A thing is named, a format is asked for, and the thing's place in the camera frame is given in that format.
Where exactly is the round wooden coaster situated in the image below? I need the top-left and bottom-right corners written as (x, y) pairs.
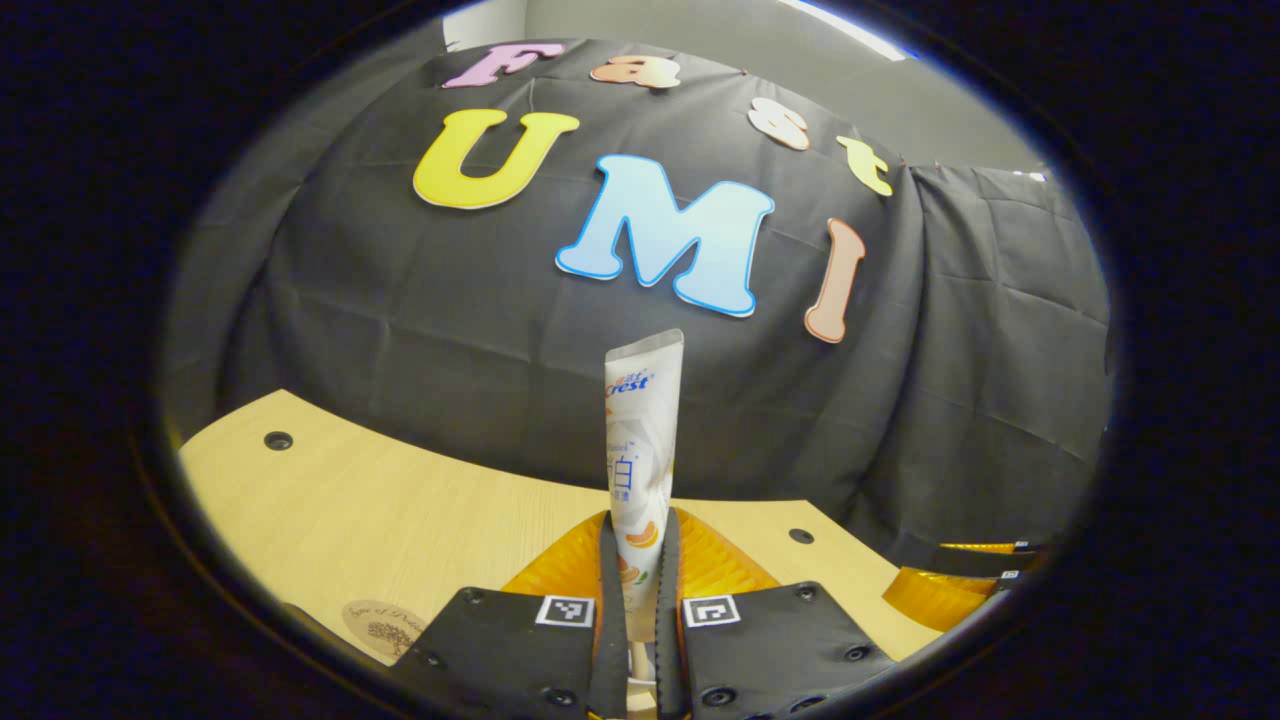
top-left (342, 598), bottom-right (429, 661)

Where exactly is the black backdrop cloth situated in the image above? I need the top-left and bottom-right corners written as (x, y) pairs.
top-left (163, 35), bottom-right (1114, 573)

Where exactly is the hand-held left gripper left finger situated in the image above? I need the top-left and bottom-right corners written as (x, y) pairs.
top-left (390, 508), bottom-right (631, 720)

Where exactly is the white toothpaste tube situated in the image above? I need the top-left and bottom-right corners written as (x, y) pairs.
top-left (602, 329), bottom-right (687, 713)

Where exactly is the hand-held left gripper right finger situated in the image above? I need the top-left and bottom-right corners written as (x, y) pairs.
top-left (655, 508), bottom-right (896, 720)

